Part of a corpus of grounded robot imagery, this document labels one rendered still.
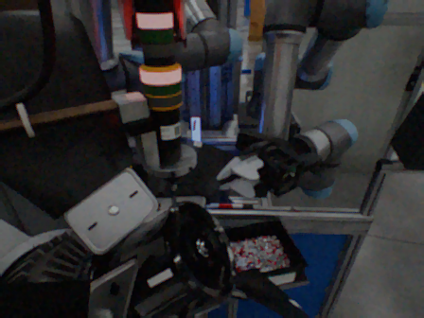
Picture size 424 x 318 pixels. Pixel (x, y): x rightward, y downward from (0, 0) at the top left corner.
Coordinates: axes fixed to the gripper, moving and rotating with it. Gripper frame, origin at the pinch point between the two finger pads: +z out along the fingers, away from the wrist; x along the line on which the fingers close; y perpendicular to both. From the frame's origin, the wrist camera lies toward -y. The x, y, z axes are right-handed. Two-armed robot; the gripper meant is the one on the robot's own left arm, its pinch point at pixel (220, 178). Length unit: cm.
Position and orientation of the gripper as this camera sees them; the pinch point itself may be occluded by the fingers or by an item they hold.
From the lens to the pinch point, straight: 49.6
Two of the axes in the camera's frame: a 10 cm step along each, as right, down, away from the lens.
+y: 5.7, 5.4, -6.2
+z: -8.2, 3.2, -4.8
